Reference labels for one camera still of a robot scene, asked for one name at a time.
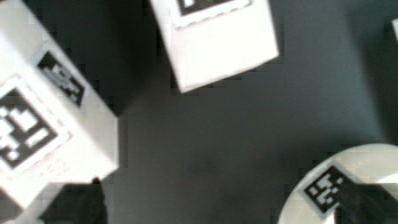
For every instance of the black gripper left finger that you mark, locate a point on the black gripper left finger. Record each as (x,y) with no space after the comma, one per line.
(78,206)

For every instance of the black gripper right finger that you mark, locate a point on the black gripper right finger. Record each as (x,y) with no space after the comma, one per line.
(369,205)

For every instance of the white round stool seat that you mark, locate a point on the white round stool seat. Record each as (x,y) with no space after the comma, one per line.
(364,165)

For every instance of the white stool leg with tag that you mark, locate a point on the white stool leg with tag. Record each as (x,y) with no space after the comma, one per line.
(220,38)
(58,123)
(396,28)

